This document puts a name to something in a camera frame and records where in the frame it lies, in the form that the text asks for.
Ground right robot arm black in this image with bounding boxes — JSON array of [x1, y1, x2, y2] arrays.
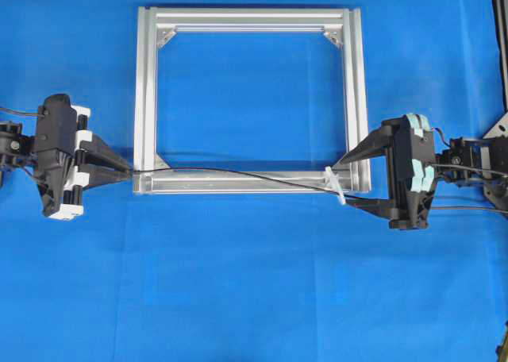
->
[[341, 114, 507, 229]]

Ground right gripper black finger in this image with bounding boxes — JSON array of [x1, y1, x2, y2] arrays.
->
[[346, 198, 395, 220], [333, 125, 393, 168]]

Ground left camera cable black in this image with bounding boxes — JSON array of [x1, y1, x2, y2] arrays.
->
[[0, 107, 44, 117]]

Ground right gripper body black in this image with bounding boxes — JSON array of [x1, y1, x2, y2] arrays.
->
[[389, 114, 437, 229]]

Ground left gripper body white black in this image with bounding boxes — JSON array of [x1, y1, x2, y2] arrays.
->
[[33, 94, 92, 221]]

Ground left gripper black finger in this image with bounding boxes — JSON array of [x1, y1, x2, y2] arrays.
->
[[79, 134, 131, 168], [76, 164, 132, 191]]

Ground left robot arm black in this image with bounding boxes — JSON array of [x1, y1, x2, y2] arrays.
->
[[1, 94, 133, 221]]

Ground white zip tie loop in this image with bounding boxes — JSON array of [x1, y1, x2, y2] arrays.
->
[[324, 166, 346, 206]]

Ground black USB cable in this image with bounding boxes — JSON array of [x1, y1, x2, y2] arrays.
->
[[129, 166, 508, 216]]

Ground black stand at right edge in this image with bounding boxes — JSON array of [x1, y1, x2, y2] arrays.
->
[[483, 0, 507, 139]]

